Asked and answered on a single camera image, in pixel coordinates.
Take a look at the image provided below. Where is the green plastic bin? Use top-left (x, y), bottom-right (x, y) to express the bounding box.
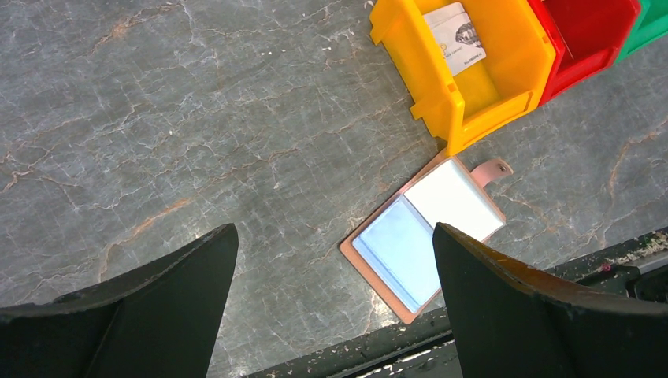
top-left (615, 0), bottom-right (667, 64)

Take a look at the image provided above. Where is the yellow plastic bin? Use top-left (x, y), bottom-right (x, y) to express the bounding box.
top-left (369, 0), bottom-right (556, 155)

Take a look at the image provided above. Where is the card in yellow bin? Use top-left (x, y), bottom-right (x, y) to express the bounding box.
top-left (423, 2), bottom-right (487, 76)

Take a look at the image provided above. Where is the red plastic bin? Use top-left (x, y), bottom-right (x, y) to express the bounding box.
top-left (529, 0), bottom-right (641, 106)

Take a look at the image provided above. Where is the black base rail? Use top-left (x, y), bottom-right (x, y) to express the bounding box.
top-left (260, 227), bottom-right (667, 377)

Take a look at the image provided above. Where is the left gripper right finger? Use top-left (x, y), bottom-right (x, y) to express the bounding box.
top-left (432, 223), bottom-right (667, 377)

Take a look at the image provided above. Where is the tan leather card holder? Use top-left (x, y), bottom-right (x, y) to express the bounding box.
top-left (339, 152), bottom-right (513, 324)

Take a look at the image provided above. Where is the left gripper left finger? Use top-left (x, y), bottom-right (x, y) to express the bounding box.
top-left (1, 224), bottom-right (239, 377)

